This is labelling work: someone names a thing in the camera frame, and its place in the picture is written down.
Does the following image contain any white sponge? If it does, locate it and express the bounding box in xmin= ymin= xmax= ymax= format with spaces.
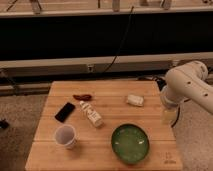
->
xmin=127 ymin=94 xmax=144 ymax=107

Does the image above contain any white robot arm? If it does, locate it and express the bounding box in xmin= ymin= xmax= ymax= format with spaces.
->
xmin=160 ymin=61 xmax=213 ymax=125

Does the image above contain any green bowl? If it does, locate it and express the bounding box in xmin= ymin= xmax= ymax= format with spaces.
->
xmin=111 ymin=123 xmax=150 ymax=165

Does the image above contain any white bottle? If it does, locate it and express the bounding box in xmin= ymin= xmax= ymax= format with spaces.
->
xmin=80 ymin=101 xmax=103 ymax=127

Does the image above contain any red chili pepper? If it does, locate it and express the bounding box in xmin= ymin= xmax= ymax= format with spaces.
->
xmin=73 ymin=94 xmax=92 ymax=101

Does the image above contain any black rectangular block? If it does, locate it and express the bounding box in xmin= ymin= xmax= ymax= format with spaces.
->
xmin=55 ymin=103 xmax=75 ymax=122

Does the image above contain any black object on floor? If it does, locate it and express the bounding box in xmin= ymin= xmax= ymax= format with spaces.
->
xmin=0 ymin=119 xmax=9 ymax=129

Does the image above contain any black floor cable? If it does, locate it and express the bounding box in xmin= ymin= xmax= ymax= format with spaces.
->
xmin=138 ymin=75 xmax=192 ymax=129

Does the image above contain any black hanging cable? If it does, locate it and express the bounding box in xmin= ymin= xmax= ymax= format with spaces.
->
xmin=101 ymin=5 xmax=136 ymax=74

